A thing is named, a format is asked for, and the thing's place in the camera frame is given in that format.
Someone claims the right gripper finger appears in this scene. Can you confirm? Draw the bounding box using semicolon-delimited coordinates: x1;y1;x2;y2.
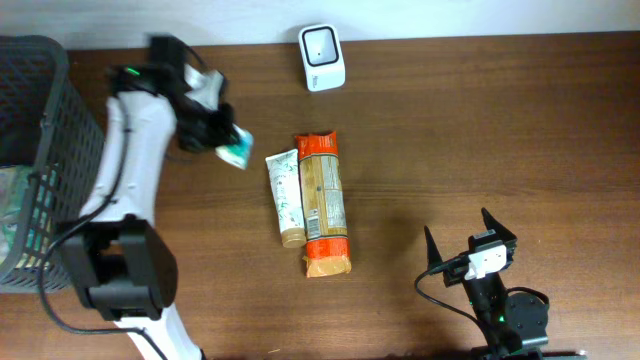
424;226;443;270
481;208;517;242

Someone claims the small teal tissue pack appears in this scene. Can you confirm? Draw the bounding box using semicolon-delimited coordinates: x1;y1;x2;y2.
215;125;254;170

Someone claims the white cream tube gold cap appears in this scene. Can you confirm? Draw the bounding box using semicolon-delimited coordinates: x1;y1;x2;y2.
265;149;307;248

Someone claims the orange spaghetti pasta package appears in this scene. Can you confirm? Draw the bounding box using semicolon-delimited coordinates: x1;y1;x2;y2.
296;132;352;278

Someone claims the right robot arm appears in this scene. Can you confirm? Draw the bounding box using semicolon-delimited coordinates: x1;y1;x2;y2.
414;208;550;359

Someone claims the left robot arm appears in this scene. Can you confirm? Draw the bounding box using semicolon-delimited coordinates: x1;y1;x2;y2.
48;35;252;359

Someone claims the white barcode scanner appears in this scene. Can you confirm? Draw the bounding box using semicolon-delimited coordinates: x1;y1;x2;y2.
298;24;346;92

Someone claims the grey plastic mesh basket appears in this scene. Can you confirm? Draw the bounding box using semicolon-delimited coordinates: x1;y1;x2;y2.
1;35;104;293

